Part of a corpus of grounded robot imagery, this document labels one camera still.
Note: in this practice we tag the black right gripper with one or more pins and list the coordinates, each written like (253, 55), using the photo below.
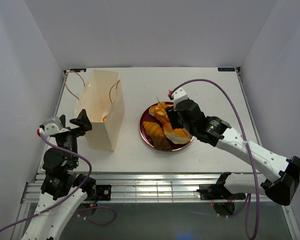
(172, 115)

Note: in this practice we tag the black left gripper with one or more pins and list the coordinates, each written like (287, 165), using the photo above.
(82, 120)

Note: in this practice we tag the metal serving tongs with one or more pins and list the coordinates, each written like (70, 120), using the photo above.
(164, 105)

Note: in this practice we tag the long braided orange bread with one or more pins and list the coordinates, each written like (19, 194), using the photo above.
(159, 113)

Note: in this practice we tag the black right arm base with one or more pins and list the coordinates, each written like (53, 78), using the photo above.
(213, 192)

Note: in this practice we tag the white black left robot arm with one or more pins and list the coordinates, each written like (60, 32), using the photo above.
(61, 191)

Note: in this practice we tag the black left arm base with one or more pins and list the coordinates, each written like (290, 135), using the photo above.
(100, 193)

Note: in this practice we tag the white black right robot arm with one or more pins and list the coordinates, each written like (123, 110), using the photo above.
(278, 177)

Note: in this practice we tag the white paper bag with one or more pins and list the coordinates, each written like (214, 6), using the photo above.
(102, 95)

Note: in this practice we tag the large round orange bun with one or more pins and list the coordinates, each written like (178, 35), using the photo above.
(176, 136)

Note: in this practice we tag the striped golden croissant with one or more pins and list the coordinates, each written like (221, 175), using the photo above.
(153, 129)

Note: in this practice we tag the dark brown croissant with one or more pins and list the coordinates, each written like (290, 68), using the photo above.
(161, 143)

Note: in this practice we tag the dark red round plate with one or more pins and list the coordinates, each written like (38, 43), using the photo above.
(146, 117)

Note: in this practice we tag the blue label sticker left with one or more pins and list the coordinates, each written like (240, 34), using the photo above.
(78, 70)

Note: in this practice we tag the blue label sticker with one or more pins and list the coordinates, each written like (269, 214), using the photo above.
(226, 69)
(78, 70)

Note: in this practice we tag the blue label sticker right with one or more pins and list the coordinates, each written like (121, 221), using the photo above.
(226, 69)

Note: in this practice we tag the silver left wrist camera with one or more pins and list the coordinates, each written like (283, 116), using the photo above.
(51, 127)

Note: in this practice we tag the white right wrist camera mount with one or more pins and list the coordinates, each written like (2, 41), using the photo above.
(177, 96)

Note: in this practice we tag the aluminium front frame rail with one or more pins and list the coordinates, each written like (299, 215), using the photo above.
(155, 188)

